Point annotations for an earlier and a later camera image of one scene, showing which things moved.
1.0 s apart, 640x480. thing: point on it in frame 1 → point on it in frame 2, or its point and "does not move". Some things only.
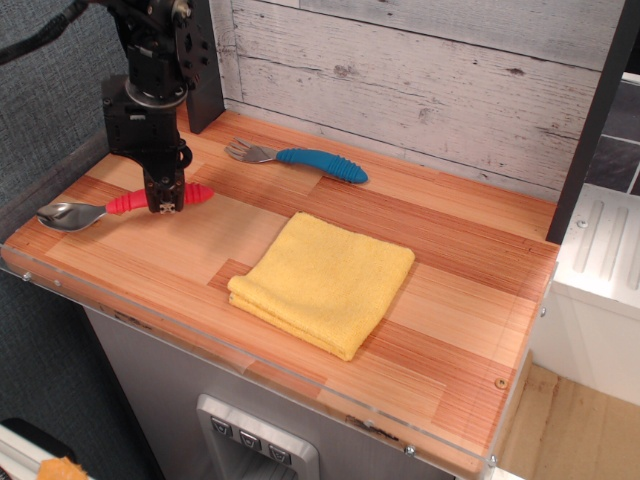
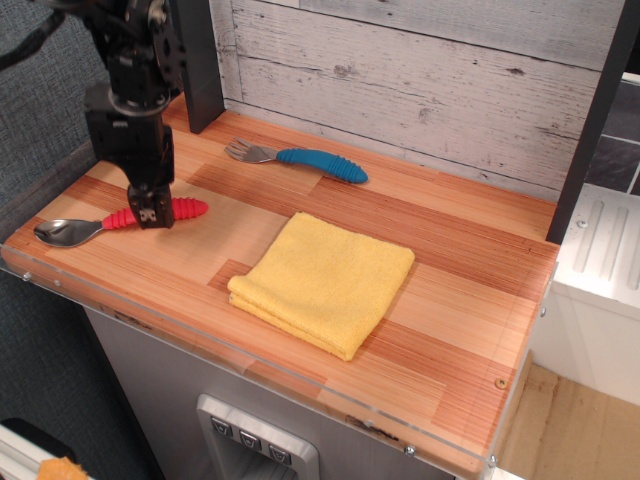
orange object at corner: x=61 y=468 does not move
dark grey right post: x=598 y=114 does not move
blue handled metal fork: x=246 y=152 does not move
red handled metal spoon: x=67 y=216 → x=65 y=233
